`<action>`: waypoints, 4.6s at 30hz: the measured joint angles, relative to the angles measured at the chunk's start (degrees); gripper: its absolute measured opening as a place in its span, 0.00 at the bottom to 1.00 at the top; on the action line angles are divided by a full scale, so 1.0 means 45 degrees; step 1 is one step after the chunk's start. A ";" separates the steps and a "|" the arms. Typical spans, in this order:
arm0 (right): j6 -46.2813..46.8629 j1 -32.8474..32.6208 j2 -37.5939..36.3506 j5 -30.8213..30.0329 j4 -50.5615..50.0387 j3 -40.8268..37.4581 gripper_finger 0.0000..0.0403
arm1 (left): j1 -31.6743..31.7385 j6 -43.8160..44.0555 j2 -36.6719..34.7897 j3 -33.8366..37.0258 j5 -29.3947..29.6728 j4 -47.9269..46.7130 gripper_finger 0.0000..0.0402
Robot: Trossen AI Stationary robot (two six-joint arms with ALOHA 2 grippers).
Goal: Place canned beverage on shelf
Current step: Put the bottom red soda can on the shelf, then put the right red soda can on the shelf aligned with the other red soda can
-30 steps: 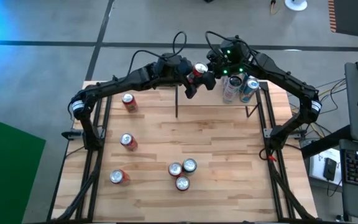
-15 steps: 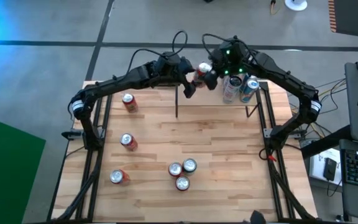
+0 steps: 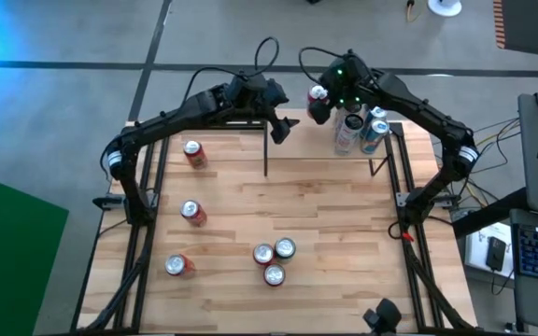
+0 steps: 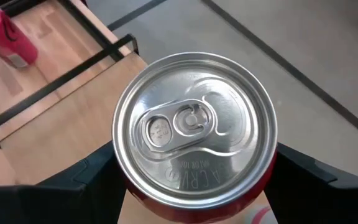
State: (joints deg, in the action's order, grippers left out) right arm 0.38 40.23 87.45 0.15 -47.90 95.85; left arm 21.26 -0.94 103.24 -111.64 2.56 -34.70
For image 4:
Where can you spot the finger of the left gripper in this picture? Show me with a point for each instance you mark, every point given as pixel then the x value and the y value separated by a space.
pixel 322 202
pixel 42 205

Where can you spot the black aluminium table frame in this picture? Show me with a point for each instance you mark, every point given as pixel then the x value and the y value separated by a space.
pixel 89 29

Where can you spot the red soda can black panel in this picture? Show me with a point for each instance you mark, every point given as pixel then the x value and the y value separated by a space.
pixel 8 40

